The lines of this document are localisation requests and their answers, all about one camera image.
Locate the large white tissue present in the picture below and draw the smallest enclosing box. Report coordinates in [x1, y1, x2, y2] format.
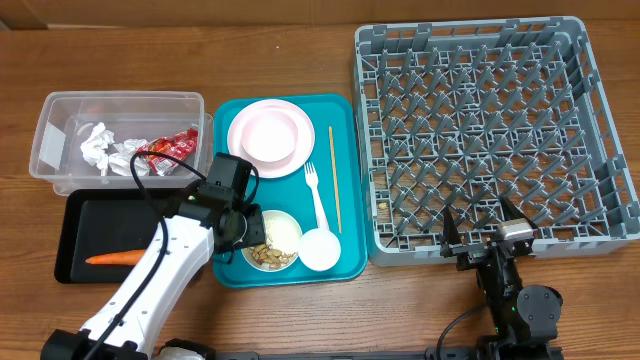
[108, 139, 148, 176]

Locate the small white round cup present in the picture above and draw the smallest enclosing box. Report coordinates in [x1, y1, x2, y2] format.
[298, 228, 341, 272]

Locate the pink white plate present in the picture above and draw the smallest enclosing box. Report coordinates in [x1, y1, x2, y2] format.
[227, 99, 315, 178]

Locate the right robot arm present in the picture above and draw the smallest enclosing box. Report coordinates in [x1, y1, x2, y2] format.
[426, 197, 563, 360]

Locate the black plastic tray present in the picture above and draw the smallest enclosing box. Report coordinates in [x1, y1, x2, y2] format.
[53, 188, 205, 285]

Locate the white bowl with nuts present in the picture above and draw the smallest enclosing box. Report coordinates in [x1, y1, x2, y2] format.
[242, 210, 302, 272]

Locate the white plastic fork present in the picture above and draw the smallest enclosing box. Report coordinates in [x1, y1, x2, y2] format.
[304, 162, 329, 230]

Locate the wooden chopstick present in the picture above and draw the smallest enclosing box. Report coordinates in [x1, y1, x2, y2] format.
[328, 126, 342, 234]

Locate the small white tissue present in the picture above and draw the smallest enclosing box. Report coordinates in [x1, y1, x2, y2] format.
[80, 122, 114, 176]

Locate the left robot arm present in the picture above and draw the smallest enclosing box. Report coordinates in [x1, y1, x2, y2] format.
[40, 183, 266, 359]

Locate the orange carrot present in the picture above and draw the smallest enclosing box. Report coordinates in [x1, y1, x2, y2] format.
[85, 249, 145, 266]

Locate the clear plastic bin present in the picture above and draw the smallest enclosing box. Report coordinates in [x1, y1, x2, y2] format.
[29, 91, 213, 196]

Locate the grey dishwasher rack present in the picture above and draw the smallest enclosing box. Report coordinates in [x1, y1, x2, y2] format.
[354, 16, 639, 266]

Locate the red snack wrapper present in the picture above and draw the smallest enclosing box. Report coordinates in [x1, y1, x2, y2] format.
[137, 128, 199, 176]

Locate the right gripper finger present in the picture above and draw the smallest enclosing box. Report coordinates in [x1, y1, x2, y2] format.
[499, 196, 529, 221]
[440, 207, 462, 248]

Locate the teal plastic tray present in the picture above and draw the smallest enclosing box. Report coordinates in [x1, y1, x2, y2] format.
[212, 94, 368, 288]

